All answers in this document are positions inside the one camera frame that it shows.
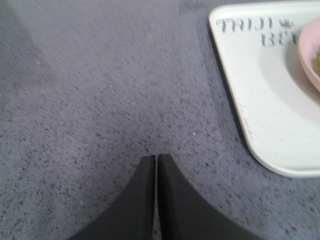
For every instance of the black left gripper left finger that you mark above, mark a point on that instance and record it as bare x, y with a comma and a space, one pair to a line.
131, 215

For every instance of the green lettuce leaf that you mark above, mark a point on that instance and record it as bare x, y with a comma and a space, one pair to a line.
316, 62

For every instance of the pink round plate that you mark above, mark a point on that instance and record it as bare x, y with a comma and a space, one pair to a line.
309, 48

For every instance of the cream bear print tray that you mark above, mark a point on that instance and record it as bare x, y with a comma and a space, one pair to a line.
277, 106

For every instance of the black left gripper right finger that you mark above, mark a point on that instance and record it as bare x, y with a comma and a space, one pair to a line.
184, 214

